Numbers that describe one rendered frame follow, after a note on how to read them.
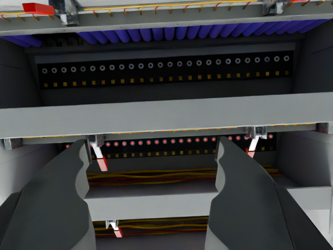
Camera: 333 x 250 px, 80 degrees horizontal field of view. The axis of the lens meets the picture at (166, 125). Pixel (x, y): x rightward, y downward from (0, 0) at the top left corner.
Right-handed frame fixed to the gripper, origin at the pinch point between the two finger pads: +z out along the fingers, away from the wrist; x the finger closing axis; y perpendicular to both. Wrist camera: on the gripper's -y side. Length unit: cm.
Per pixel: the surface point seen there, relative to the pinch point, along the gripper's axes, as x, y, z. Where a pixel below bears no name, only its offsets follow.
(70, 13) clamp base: -10.3, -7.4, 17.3
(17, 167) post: -28.0, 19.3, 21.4
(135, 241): -7, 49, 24
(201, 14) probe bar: 6.5, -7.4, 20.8
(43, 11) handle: -10.8, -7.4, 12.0
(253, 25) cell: 16.0, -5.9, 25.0
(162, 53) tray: 1.1, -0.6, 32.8
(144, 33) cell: -1.9, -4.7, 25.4
